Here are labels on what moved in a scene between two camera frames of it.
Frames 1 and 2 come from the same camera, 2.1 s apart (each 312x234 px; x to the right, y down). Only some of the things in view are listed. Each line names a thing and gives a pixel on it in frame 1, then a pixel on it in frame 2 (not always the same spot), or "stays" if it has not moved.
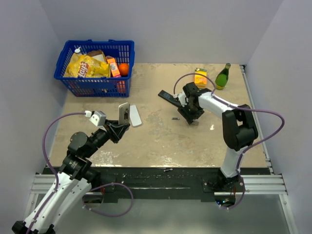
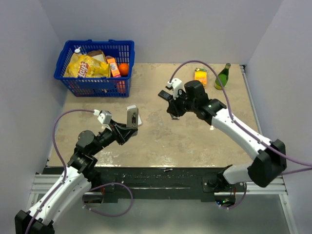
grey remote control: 124,113 → 132,116
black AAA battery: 126,114 → 133,119
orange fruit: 124,68 stays
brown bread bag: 98,54 stays
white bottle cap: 77,50 stays
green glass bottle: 222,78 stays
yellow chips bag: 83,66 stays
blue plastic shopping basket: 122,51 stays
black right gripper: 190,117 → 173,107
